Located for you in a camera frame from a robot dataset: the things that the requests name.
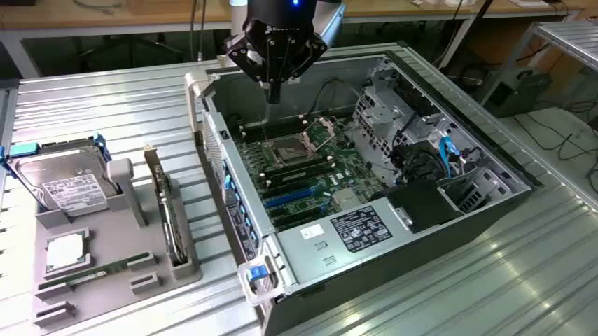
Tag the metal socket cover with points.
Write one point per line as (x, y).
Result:
(320, 131)

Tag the blue expansion slot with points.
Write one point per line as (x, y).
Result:
(288, 198)

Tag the blue disk carrier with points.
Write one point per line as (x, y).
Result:
(21, 150)

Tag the CPU socket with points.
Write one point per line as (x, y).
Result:
(285, 150)

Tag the open black PC case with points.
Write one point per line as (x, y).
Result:
(468, 224)

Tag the blue case latch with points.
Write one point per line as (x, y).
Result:
(257, 273)

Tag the graphics card with metal bracket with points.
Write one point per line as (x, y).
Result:
(170, 217)

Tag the black box on floor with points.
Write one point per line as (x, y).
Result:
(519, 92)

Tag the silver CPU chip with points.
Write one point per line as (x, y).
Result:
(66, 252)

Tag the green motherboard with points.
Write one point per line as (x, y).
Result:
(322, 182)

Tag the installed black RAM stick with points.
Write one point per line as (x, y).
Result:
(294, 173)

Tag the silver hard disk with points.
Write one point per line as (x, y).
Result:
(66, 185)

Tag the grey power supply unit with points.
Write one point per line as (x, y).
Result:
(346, 241)

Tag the wooden desk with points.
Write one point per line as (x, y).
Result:
(141, 12)

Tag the green RAM stick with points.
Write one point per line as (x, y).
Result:
(101, 269)

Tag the grey parts rack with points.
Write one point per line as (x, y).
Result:
(117, 245)

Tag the metal disk bay cage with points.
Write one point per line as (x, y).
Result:
(388, 115)

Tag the black expansion slot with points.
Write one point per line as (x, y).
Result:
(300, 214)

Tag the black chair base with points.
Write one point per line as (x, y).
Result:
(131, 45)

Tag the black RAM slot bank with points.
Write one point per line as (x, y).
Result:
(272, 127)

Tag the metal slat side table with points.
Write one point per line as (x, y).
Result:
(565, 38)

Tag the silver chipset heatsink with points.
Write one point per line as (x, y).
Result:
(348, 199)

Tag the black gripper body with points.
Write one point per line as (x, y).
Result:
(281, 31)

